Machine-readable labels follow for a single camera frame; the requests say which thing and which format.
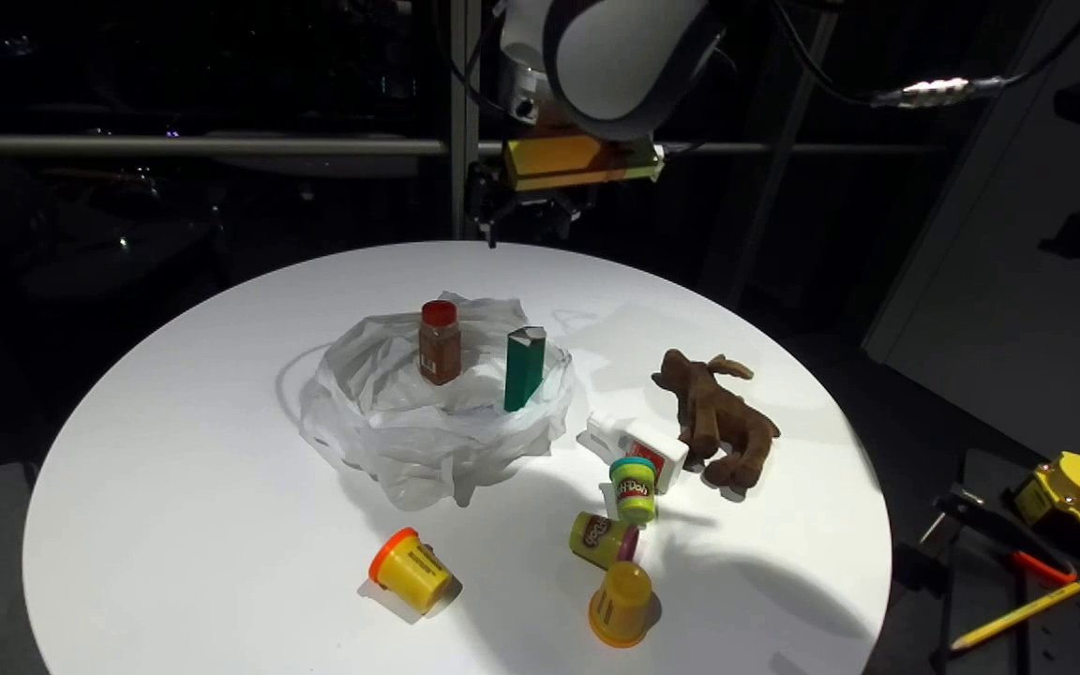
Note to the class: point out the brown spice jar red lid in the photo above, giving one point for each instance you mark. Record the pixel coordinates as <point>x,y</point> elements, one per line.
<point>440,342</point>

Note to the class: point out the yellow play-doh can without lid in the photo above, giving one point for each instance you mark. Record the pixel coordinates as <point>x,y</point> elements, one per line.
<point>619,605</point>

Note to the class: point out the yellow pencil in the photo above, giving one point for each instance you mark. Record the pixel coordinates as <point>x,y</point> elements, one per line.
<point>1017,617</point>

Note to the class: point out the grey horizontal window rail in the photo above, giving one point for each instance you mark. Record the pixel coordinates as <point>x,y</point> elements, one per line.
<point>189,143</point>

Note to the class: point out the grey vertical window post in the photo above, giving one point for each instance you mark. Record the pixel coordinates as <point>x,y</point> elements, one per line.
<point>461,202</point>

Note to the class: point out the green plastic block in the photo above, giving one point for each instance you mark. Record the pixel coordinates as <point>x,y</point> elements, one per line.
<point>522,368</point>

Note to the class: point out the yellow wrist camera mount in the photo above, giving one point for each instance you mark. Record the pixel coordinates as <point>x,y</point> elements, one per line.
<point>562,155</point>

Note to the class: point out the play-doh can green lid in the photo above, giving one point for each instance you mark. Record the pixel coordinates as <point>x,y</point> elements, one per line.
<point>635,488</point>

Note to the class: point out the white translucent plastic bag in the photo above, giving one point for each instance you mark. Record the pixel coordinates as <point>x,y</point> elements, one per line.
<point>404,424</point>

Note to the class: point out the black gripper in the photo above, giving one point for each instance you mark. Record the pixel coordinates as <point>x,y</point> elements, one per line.
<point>532,207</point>

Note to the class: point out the play-doh can orange lid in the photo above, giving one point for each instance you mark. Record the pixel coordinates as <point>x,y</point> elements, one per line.
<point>415,569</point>

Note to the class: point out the brown plush animal toy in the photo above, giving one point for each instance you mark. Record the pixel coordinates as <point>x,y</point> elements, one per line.
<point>717,417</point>

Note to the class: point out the dark diagonal window brace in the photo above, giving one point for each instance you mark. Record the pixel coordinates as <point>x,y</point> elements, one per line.
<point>781,173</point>

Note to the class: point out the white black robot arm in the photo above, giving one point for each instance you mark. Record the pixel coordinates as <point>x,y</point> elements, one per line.
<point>615,63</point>

